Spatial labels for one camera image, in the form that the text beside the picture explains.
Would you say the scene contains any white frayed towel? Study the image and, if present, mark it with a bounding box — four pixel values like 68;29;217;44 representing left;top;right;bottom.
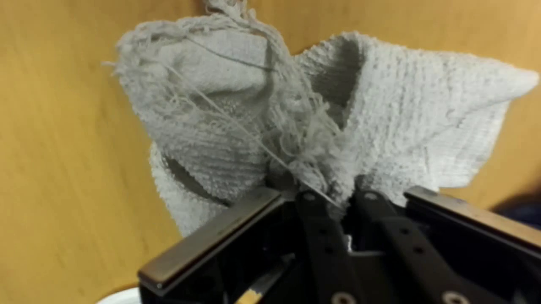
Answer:
114;0;540;235

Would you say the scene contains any navy blue cloth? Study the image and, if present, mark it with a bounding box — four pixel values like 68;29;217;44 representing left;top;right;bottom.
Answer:
494;193;541;230

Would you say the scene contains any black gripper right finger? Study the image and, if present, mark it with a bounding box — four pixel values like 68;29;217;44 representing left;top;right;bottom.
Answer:
405;186;541;254

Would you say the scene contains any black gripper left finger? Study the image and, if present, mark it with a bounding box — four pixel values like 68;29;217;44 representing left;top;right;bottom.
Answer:
139;189;295;297

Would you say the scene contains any white paper plate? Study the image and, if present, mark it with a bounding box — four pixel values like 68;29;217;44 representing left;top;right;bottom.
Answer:
97;287;143;304

